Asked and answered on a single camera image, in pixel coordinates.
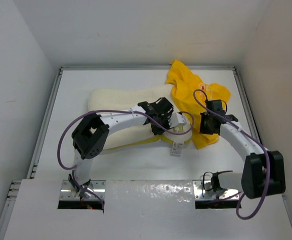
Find yellow pillowcase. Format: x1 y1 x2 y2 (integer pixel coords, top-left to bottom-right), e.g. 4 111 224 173
165 60 231 149

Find cream quilted pillow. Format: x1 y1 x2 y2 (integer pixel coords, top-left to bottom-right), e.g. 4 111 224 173
87 83 193 151

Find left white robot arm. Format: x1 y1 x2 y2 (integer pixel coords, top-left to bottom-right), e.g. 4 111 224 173
69 97 185 199

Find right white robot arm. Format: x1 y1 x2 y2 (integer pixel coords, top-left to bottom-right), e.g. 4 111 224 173
199 99 286 199

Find white pillow care label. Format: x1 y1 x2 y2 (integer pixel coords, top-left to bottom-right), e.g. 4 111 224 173
170 141 184 157

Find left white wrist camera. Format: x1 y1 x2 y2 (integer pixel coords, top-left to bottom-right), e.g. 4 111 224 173
168 112 187 129

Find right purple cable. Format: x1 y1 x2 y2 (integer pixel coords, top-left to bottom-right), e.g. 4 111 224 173
193 89 271 220

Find purple cable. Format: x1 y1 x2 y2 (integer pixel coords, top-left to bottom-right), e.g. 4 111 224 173
57 109 195 208
193 89 271 220

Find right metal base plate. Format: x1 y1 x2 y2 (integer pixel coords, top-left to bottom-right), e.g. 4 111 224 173
193 180 240 201

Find metal base plate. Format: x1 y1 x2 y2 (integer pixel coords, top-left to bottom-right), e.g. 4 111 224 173
60 179 106 201
193 180 240 201

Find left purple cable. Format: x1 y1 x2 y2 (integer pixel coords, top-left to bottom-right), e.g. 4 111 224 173
57 109 195 208

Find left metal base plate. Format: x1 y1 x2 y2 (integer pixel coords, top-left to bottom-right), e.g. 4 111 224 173
60 179 106 201

